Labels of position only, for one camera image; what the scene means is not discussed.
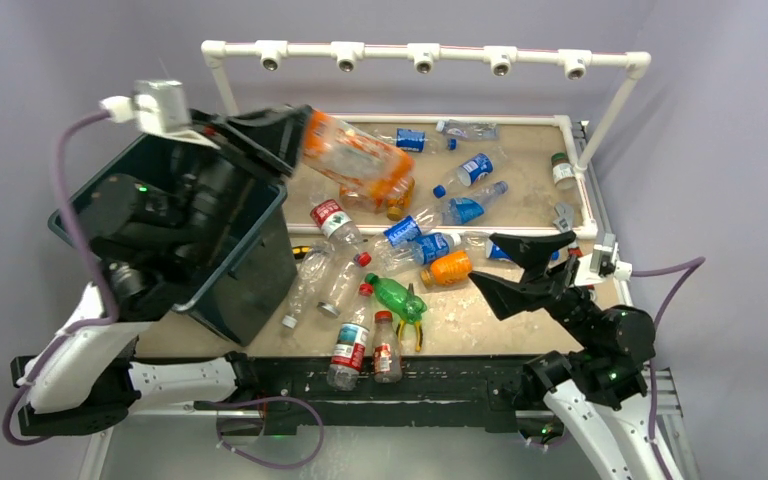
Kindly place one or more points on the clear bottle white cap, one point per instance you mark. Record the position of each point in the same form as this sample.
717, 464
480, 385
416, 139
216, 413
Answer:
310, 274

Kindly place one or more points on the small red cap bottle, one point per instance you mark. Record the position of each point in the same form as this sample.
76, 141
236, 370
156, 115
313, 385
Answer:
387, 367

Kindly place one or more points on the blue label bottle back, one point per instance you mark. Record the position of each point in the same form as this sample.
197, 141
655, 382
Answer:
415, 141

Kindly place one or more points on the orange juice bottle orange cap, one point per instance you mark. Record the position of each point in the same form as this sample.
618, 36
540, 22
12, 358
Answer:
449, 270

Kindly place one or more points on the Pocari Sweat bottle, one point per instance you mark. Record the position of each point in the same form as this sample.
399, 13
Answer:
419, 252

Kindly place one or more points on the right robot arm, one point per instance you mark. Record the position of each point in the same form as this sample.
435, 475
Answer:
599, 393

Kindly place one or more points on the clear bottle silver cap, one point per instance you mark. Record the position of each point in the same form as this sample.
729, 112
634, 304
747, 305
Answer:
341, 284

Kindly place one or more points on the long blue label bottle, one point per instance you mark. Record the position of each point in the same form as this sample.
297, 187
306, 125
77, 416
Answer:
383, 245

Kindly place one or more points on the yellow black tool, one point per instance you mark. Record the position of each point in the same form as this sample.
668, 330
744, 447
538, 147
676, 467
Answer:
300, 252

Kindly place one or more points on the white PVC pipe frame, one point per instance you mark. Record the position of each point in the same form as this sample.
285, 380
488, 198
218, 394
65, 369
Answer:
424, 56

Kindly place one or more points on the large crushed orange label bottle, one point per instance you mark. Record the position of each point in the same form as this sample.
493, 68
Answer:
355, 159

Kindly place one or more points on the green plastic bottle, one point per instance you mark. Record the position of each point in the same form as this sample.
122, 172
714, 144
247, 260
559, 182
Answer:
399, 299

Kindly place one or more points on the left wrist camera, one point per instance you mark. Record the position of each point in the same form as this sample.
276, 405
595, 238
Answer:
159, 108

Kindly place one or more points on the red handled adjustable wrench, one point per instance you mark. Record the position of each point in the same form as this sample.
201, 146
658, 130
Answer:
565, 216

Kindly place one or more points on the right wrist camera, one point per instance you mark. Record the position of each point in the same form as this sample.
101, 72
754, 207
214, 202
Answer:
602, 263

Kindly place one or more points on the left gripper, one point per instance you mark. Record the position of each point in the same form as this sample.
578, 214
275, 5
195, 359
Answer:
276, 142

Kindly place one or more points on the tall blue label water bottle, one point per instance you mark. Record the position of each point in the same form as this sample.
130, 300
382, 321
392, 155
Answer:
459, 211

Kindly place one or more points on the red label bottle red cap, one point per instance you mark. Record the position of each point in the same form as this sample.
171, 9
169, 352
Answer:
335, 223

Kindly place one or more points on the small orange juice bottle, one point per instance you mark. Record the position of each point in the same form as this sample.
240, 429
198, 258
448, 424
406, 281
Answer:
397, 207

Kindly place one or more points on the dark green plastic bin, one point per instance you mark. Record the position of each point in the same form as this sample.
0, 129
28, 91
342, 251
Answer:
257, 266

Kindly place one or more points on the red label water bottle front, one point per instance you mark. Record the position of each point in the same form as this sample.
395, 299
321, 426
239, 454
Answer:
349, 351

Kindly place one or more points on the Pepsi bottle blue cap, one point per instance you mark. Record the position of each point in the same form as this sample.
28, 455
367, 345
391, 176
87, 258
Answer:
470, 172

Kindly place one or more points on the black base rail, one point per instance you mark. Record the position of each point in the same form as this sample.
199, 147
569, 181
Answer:
288, 392

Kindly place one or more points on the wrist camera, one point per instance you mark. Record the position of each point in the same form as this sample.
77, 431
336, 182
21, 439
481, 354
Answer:
159, 108
602, 263

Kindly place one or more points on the clear crushed bottle back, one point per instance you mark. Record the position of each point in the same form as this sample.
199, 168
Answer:
467, 131

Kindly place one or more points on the yellow handled pliers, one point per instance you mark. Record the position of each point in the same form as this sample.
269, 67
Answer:
416, 328

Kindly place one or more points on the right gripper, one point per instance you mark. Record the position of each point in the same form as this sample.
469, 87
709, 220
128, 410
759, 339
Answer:
532, 253

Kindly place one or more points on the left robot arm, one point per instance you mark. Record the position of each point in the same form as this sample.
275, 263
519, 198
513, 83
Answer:
151, 242

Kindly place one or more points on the small jar green lid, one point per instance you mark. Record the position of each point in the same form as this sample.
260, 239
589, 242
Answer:
562, 171

